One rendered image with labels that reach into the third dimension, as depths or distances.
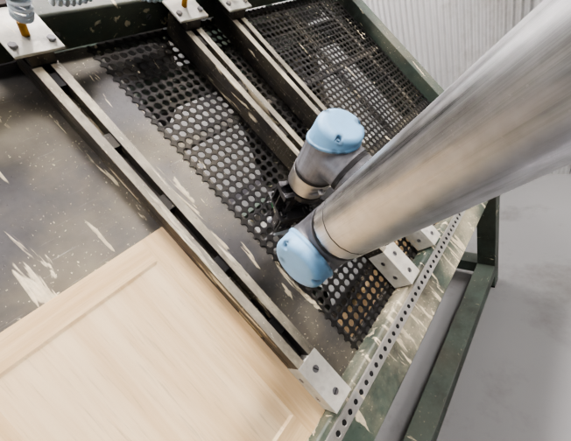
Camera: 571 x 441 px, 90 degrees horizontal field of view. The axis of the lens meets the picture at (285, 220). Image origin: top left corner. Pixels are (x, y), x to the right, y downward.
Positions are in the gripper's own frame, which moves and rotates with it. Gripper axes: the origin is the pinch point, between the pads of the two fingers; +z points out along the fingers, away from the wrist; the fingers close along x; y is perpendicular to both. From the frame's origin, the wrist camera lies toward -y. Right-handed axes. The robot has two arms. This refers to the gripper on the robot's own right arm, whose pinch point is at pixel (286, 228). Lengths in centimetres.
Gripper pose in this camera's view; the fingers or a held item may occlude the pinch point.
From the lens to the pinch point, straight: 71.4
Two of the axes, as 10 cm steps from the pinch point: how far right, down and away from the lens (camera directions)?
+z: -2.7, 4.6, 8.4
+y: -8.8, 2.3, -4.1
